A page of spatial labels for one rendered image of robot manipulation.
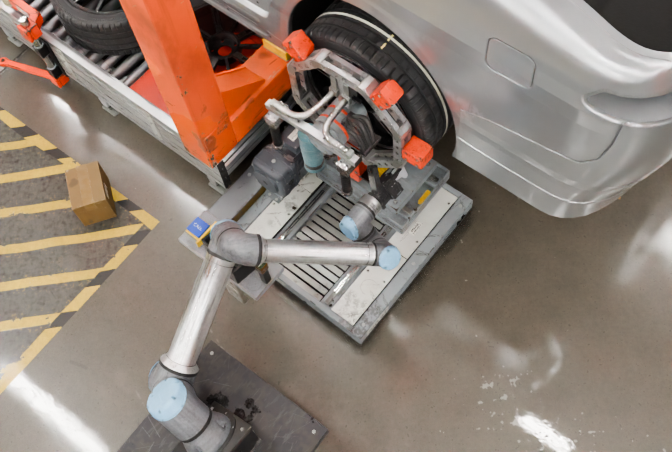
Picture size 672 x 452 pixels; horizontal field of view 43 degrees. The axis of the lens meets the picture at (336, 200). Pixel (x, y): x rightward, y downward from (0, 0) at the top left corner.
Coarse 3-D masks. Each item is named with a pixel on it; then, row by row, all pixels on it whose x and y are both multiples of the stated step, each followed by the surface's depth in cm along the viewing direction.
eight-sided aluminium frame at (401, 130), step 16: (288, 64) 322; (304, 64) 313; (320, 64) 303; (336, 64) 306; (304, 80) 334; (352, 80) 299; (368, 80) 298; (304, 96) 341; (368, 96) 297; (320, 112) 347; (384, 112) 301; (400, 112) 304; (400, 128) 304; (400, 144) 310; (368, 160) 340; (384, 160) 330; (400, 160) 320
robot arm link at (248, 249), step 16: (224, 240) 301; (240, 240) 299; (256, 240) 299; (272, 240) 304; (288, 240) 306; (304, 240) 309; (384, 240) 323; (224, 256) 303; (240, 256) 298; (256, 256) 298; (272, 256) 302; (288, 256) 304; (304, 256) 306; (320, 256) 308; (336, 256) 310; (352, 256) 312; (368, 256) 314; (384, 256) 315; (400, 256) 318
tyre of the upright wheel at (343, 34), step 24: (336, 0) 322; (312, 24) 318; (336, 24) 306; (360, 24) 303; (336, 48) 306; (360, 48) 298; (384, 48) 298; (408, 48) 300; (384, 72) 297; (408, 72) 298; (408, 96) 299; (432, 96) 305; (432, 120) 308; (432, 144) 319
